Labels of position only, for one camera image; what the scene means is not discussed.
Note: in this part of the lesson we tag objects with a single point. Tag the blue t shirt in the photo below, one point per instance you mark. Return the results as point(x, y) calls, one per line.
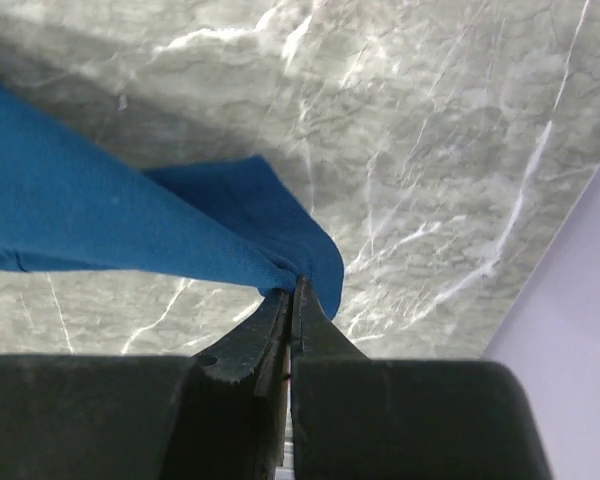
point(67, 205)

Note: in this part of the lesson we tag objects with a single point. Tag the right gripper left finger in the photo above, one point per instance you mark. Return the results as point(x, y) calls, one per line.
point(219, 414)

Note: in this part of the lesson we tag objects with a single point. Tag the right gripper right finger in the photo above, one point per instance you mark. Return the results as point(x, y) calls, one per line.
point(355, 417)

